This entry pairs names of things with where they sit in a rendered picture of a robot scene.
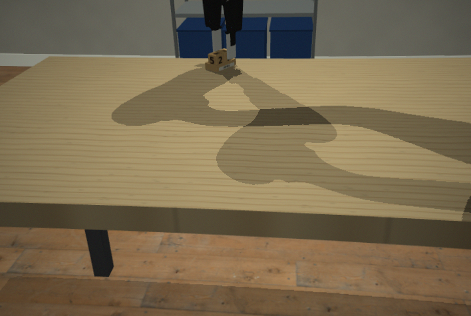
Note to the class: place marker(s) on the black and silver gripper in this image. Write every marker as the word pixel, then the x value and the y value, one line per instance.
pixel 233 13

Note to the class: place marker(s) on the tan wooden cube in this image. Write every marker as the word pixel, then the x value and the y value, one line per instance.
pixel 215 58
pixel 224 51

